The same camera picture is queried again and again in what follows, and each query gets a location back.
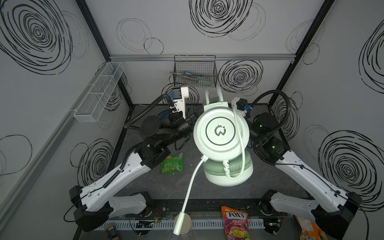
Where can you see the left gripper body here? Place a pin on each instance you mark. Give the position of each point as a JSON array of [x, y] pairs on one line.
[[190, 120]]

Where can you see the black blue headphones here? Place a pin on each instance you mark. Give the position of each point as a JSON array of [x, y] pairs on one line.
[[164, 114]]

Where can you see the mint green headphones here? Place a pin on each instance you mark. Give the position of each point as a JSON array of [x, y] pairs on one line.
[[221, 135]]

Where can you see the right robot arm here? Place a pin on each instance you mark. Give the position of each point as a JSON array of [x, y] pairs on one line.
[[332, 208]]

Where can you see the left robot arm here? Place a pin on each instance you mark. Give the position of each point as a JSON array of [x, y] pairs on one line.
[[161, 124]]

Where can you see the green snack bag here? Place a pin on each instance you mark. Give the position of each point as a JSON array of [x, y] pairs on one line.
[[173, 164]]

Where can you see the green item in basket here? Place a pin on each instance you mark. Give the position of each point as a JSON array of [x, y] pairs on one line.
[[205, 82]]

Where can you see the round beige lid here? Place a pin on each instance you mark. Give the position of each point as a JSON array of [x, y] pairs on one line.
[[182, 224]]

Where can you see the Fox's fruits candy bag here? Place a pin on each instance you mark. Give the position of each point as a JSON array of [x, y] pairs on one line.
[[236, 224]]

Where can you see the small dark jar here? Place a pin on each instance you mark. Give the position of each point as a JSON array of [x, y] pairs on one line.
[[111, 232]]

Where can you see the orange snack bag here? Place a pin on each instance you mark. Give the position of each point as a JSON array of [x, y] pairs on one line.
[[310, 231]]

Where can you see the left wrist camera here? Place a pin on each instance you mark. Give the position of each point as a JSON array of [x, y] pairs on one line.
[[179, 97]]

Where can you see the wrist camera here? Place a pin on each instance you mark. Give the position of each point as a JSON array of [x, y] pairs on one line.
[[241, 107], [179, 97]]

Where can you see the blue handled tool in basket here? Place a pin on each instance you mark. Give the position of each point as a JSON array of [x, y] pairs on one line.
[[192, 74]]

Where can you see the black wire basket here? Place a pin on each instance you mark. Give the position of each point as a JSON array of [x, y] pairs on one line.
[[207, 69]]

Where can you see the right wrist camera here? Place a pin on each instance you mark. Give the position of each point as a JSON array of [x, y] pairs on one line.
[[241, 107]]

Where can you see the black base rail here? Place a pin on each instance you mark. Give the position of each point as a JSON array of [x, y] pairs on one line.
[[167, 206]]

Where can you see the white wire shelf basket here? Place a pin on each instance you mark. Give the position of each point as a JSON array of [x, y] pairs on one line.
[[97, 97]]

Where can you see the aluminium wall rail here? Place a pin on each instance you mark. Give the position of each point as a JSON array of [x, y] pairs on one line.
[[203, 57]]

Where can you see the white slotted cable duct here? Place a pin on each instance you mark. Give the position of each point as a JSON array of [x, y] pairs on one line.
[[212, 224]]

